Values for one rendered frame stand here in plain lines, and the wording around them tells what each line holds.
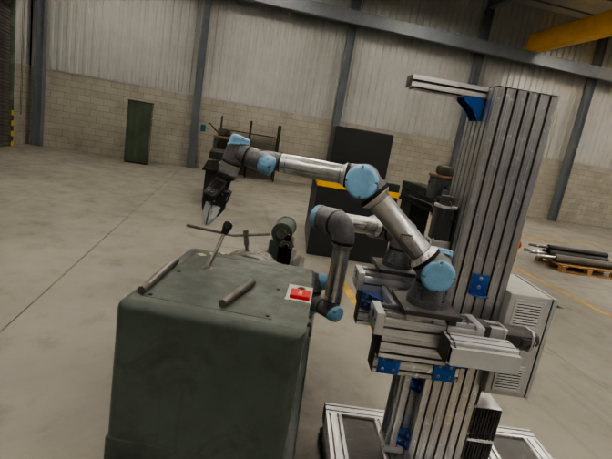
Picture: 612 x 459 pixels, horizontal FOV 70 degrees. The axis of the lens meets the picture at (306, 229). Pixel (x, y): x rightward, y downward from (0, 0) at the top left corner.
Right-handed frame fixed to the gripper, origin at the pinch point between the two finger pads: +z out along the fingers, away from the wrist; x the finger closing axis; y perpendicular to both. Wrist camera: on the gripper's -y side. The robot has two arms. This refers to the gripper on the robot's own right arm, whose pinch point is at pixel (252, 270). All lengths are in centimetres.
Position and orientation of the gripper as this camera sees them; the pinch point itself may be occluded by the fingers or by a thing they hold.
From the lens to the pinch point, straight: 205.4
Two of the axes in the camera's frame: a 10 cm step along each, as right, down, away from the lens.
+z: -9.8, -1.7, 0.4
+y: 0.7, -2.0, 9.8
